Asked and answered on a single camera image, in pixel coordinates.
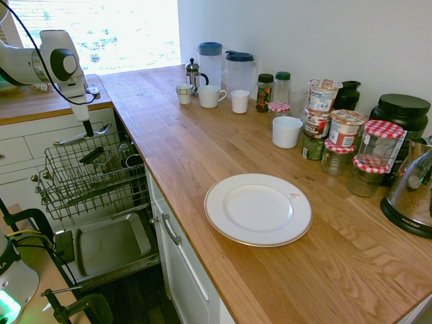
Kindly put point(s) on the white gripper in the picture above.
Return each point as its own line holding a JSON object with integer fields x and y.
{"x": 78, "y": 101}

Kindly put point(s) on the silver spoon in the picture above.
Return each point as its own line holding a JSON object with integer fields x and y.
{"x": 105, "y": 128}

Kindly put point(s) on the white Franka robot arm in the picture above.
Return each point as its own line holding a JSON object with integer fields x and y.
{"x": 20, "y": 64}

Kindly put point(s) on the built-in dishwasher body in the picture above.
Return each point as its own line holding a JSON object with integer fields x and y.
{"x": 121, "y": 121}

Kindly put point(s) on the steel dishwasher door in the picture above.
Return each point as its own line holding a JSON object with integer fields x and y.
{"x": 111, "y": 243}

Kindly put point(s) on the black mug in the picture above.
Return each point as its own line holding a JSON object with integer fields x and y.
{"x": 134, "y": 160}

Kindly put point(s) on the small glass dish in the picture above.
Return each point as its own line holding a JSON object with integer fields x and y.
{"x": 40, "y": 87}

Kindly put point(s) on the white corner cabinet front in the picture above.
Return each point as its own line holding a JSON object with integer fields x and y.
{"x": 20, "y": 148}

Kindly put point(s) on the silver cabinet knob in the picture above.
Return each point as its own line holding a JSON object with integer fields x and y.
{"x": 154, "y": 221}
{"x": 34, "y": 177}

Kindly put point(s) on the bright window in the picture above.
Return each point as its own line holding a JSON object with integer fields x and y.
{"x": 118, "y": 33}

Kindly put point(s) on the small patterned white cup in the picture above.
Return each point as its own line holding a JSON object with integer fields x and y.
{"x": 184, "y": 94}

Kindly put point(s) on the black C-clamp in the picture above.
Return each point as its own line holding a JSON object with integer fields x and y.
{"x": 87, "y": 307}
{"x": 37, "y": 216}

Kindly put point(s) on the glass French press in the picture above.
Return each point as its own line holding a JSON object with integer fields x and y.
{"x": 194, "y": 72}

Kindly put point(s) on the wide white mug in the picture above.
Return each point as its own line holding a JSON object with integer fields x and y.
{"x": 209, "y": 97}

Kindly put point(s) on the clear pitcher light blue lid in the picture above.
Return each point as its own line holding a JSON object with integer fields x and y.
{"x": 209, "y": 67}

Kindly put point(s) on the white ribbed cup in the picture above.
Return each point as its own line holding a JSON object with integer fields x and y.
{"x": 240, "y": 102}

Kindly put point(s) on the clear pitcher dark teal lid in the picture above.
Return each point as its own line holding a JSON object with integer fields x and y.
{"x": 240, "y": 77}

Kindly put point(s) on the white cabinet drawer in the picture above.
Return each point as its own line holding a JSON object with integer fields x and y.
{"x": 189, "y": 266}

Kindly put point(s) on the dark coffee jar black lid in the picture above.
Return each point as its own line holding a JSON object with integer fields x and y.
{"x": 264, "y": 92}

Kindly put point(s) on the white plate gold rim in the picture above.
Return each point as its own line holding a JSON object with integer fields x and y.
{"x": 258, "y": 209}

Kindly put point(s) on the small jar red checked lid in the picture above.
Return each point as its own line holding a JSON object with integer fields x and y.
{"x": 279, "y": 107}

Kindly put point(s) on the white cabinet door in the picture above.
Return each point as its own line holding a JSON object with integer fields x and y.
{"x": 179, "y": 298}

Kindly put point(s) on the clear jar green lid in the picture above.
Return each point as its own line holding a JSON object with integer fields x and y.
{"x": 282, "y": 87}

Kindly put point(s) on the plain white cup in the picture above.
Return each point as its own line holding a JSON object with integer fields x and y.
{"x": 287, "y": 133}

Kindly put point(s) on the clear drinking glass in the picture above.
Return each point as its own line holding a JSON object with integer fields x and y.
{"x": 298, "y": 101}

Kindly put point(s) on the green tin can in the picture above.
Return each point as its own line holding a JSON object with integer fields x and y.
{"x": 312, "y": 148}

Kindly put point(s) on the red printed oats tub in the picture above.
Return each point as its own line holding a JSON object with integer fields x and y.
{"x": 317, "y": 125}

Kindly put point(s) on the glass jar red checked lid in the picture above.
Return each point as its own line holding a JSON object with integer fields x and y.
{"x": 335, "y": 160}
{"x": 366, "y": 182}

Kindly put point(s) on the yoghurt tub brown foil lid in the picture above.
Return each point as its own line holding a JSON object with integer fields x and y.
{"x": 346, "y": 130}

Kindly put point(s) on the black vase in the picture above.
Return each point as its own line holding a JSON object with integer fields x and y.
{"x": 349, "y": 96}

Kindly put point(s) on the large jar red checked lid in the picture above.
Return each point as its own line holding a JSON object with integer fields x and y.
{"x": 379, "y": 141}

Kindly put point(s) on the large black supplement tub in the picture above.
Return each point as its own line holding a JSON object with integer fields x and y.
{"x": 401, "y": 109}

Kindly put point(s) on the steel electric kettle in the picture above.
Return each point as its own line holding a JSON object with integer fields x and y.
{"x": 410, "y": 189}

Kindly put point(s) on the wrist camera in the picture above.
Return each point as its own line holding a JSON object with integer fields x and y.
{"x": 94, "y": 94}

